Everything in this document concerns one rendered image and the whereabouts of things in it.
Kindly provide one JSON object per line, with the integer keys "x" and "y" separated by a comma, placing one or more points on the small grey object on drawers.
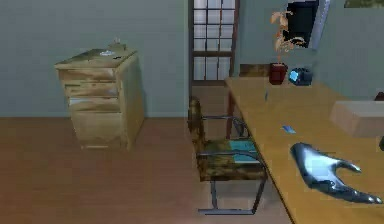
{"x": 116, "y": 45}

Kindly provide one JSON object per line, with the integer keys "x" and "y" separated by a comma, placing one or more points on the orange plant in red pot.
{"x": 279, "y": 71}

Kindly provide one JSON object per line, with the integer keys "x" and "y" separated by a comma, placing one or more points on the wooden chest of drawers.
{"x": 100, "y": 100}

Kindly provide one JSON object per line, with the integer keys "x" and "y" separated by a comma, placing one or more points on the tan cardboard box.
{"x": 360, "y": 116}

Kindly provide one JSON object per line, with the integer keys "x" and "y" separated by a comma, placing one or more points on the teal book on chair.
{"x": 243, "y": 150}

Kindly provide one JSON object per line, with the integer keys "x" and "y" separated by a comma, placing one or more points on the black framed window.
{"x": 301, "y": 23}

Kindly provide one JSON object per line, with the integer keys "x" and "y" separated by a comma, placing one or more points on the wooden desk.
{"x": 300, "y": 133}

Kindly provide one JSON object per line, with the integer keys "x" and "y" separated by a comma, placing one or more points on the white item on drawers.
{"x": 107, "y": 53}

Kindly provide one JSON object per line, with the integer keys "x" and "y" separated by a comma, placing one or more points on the brown framed window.
{"x": 213, "y": 40}

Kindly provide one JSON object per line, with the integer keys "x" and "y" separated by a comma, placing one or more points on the blue pen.
{"x": 266, "y": 96}

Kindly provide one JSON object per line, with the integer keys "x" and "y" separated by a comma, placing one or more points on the small blue card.
{"x": 288, "y": 129}

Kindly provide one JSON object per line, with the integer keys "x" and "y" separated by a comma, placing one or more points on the brown chair with metal frame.
{"x": 220, "y": 160}

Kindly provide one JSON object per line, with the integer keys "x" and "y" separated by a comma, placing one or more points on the framed wall picture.
{"x": 364, "y": 3}

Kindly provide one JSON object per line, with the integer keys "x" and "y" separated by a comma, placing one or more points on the black alarm clock blue face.
{"x": 299, "y": 76}

